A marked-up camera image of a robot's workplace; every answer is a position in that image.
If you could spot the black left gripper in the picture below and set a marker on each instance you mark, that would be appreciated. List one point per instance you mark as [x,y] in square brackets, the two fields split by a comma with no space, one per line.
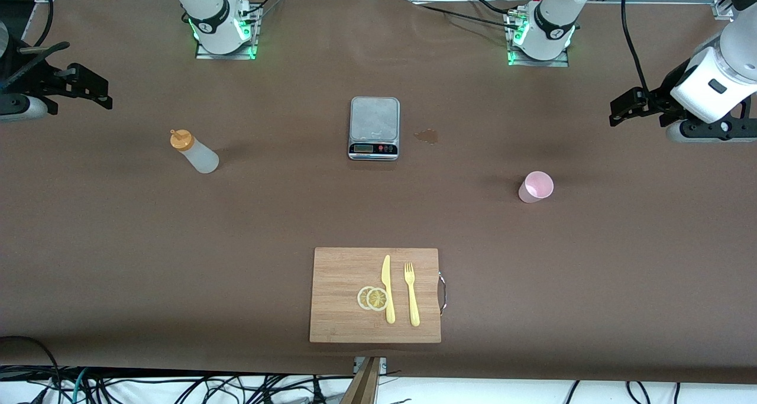
[663,94]

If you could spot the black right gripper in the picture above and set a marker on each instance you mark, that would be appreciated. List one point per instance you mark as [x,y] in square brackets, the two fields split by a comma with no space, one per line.
[25,73]

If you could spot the pink plastic cup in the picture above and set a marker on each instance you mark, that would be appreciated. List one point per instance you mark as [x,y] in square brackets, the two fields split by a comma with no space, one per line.
[535,186]

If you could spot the white sauce bottle orange cap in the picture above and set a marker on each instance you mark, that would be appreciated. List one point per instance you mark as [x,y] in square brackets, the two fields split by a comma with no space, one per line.
[201,158]

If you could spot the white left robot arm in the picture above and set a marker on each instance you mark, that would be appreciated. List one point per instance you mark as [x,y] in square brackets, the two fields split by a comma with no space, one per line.
[709,78]

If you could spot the brown table cover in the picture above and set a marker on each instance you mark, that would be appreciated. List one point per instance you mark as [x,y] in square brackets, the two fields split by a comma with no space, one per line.
[177,244]

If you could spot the silver digital kitchen scale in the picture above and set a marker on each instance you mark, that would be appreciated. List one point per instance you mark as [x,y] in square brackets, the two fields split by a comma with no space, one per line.
[374,120]

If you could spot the yellow plastic fork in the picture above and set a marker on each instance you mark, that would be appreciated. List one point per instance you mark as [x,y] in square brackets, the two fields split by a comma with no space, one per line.
[414,306]

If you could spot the bamboo cutting board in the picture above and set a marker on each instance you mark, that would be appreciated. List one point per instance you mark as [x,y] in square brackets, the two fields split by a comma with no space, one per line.
[337,285]

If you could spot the yellow plastic knife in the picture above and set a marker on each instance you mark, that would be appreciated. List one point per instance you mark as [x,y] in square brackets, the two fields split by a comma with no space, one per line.
[390,309]

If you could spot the lemon slice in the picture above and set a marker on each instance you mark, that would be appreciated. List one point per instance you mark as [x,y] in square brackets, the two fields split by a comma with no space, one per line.
[361,298]
[377,299]

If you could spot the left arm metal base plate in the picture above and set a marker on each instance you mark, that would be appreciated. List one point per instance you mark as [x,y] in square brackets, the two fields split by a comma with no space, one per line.
[559,62]

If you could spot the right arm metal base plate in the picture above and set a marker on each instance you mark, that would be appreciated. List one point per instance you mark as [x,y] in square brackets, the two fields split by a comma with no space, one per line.
[236,55]

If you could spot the small metal bracket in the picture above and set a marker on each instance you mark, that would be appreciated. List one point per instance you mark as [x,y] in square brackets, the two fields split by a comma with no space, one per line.
[383,365]

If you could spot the wooden post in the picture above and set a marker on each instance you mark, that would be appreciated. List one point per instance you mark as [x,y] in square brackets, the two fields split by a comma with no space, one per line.
[362,389]

